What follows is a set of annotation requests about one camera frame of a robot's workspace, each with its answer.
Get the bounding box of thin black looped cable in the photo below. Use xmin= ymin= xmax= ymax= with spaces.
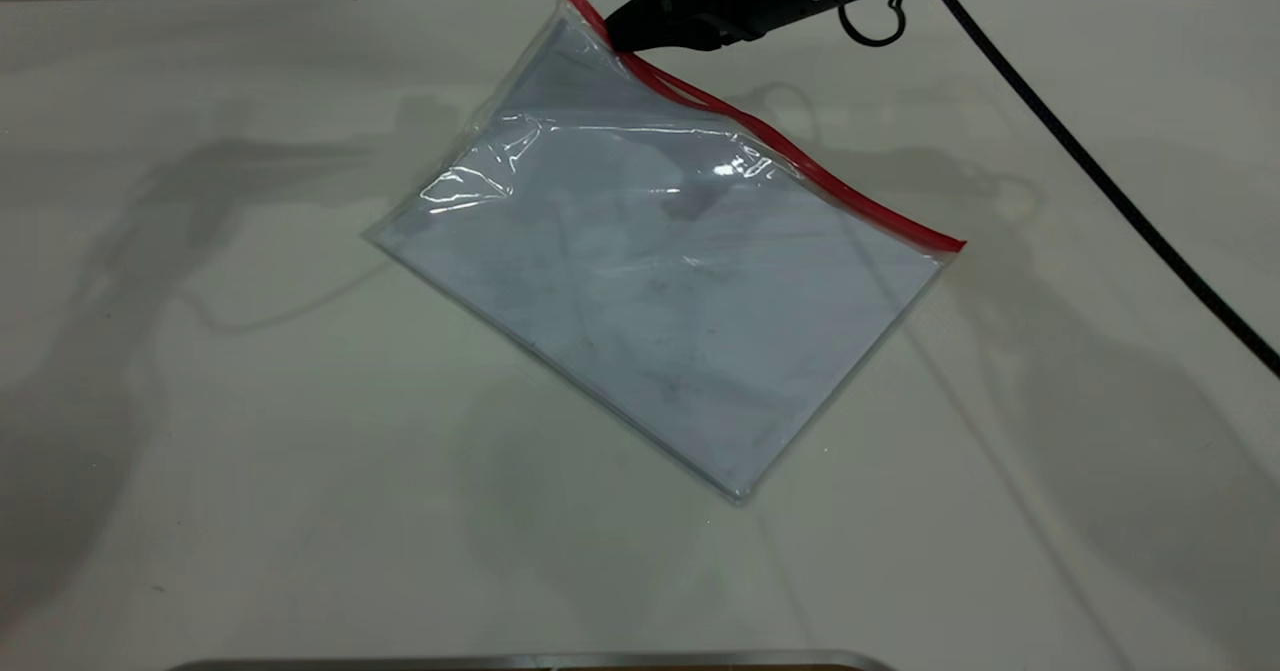
xmin=838 ymin=0 xmax=926 ymax=49

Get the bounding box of long thick black cable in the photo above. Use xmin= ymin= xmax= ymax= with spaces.
xmin=926 ymin=0 xmax=1280 ymax=379

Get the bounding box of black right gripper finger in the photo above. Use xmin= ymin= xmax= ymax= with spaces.
xmin=605 ymin=0 xmax=746 ymax=50
xmin=680 ymin=13 xmax=771 ymax=52

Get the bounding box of grey metal bar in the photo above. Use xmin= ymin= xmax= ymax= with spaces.
xmin=165 ymin=649 xmax=898 ymax=671

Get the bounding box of clear plastic bag red zipper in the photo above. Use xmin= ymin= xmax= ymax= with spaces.
xmin=362 ymin=0 xmax=968 ymax=504

